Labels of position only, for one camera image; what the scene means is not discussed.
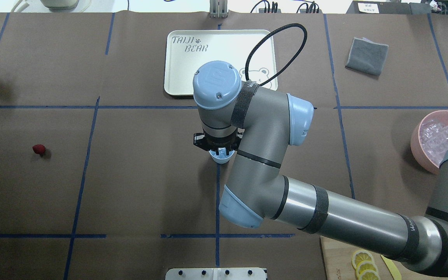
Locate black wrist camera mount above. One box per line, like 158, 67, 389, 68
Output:
192, 129, 243, 155

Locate aluminium frame post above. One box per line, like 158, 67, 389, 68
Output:
209, 0, 229, 18

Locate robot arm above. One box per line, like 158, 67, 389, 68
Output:
192, 61, 448, 277

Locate yellow plastic knife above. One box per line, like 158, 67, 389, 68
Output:
380, 255, 403, 280

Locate clear ice cube pile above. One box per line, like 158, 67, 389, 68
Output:
420, 119, 448, 165

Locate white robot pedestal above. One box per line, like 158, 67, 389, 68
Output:
165, 267, 268, 280

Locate red strawberry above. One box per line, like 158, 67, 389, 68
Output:
32, 145, 46, 156

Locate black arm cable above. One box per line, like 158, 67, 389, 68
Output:
244, 23, 308, 87

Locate lemon slices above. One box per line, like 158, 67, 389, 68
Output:
351, 249, 381, 280

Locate grey folded cloth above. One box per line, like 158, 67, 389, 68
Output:
345, 37, 389, 76

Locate wooden cutting board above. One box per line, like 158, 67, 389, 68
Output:
320, 237, 448, 280

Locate pink bowl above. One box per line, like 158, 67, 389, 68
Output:
410, 110, 448, 174

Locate cream bear tray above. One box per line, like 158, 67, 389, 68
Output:
164, 30, 278, 97

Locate light blue cup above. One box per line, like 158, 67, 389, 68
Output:
209, 148, 235, 164

